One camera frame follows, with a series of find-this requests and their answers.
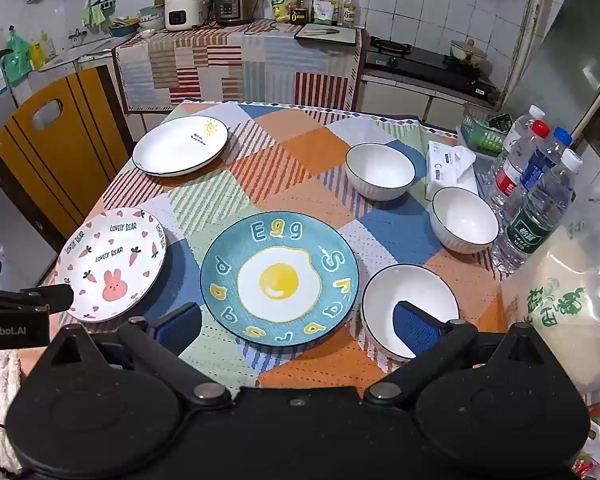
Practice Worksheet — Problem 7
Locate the black gas stove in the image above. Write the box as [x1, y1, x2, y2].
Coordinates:
[364, 36, 498, 98]

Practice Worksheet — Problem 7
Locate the white plate with sun print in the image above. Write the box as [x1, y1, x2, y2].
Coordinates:
[131, 115, 230, 177]

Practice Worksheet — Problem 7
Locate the grey metal panel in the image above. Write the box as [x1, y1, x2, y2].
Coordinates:
[505, 0, 600, 131]

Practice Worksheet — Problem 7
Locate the stack of pale bowls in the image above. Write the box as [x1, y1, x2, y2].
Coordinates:
[138, 4, 167, 31]

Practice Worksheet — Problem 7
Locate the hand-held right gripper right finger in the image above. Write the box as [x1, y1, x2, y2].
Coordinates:
[364, 301, 551, 409]

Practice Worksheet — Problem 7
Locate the white plate with bunny print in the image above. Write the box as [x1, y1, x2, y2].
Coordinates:
[54, 207, 168, 322]

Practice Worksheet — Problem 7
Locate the black steel pressure cooker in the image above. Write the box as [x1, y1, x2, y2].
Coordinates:
[211, 0, 258, 27]

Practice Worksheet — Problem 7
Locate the green plastic bag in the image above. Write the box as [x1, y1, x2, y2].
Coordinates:
[2, 25, 33, 86]

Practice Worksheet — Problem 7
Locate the red label water bottle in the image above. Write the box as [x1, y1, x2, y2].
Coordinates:
[487, 120, 552, 211]

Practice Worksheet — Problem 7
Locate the clear water bottle white cap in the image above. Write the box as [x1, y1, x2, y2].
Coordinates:
[502, 104, 547, 161]

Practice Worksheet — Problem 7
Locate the blue label water bottle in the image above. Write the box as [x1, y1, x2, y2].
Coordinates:
[500, 126, 573, 226]

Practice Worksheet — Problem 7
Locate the white rice cooker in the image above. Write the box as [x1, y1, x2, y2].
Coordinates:
[165, 0, 211, 31]

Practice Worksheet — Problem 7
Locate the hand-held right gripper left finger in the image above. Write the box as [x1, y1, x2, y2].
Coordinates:
[45, 302, 232, 409]

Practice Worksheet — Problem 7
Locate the yellow wooden chair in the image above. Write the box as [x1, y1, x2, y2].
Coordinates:
[0, 65, 131, 251]

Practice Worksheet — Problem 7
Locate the yellow green seasoning packet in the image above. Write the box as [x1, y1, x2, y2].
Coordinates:
[272, 0, 301, 23]

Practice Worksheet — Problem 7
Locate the green dish basket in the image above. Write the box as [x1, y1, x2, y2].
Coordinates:
[461, 102, 518, 158]

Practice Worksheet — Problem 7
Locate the white bowl with dark rim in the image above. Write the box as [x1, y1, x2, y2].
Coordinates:
[430, 186, 500, 254]
[345, 142, 417, 202]
[361, 263, 461, 362]

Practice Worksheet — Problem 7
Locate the blue plate with egg print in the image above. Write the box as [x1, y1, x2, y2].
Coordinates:
[200, 212, 361, 347]

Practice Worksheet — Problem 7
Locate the patchwork tablecloth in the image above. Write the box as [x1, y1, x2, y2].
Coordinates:
[30, 100, 511, 396]

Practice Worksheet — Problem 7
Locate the pale cooking pot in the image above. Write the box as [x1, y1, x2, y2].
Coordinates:
[450, 37, 488, 67]

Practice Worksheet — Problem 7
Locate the striped patchwork cover cloth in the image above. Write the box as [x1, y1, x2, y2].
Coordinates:
[115, 22, 363, 113]

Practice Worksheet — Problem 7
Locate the green label water bottle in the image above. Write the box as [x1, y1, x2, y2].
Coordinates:
[491, 149, 583, 275]

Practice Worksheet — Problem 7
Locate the green hanging cloth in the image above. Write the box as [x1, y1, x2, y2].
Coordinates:
[82, 1, 116, 27]

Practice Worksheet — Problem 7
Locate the white tissue pack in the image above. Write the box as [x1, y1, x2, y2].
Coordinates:
[425, 141, 477, 201]

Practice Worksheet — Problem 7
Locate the clear bag of rice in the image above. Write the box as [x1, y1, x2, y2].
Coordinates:
[500, 157, 600, 401]

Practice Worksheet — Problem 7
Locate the grey cutting board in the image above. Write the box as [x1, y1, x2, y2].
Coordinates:
[294, 22, 358, 47]

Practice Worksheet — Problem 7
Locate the blue basin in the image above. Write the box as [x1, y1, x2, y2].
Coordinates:
[109, 17, 141, 38]

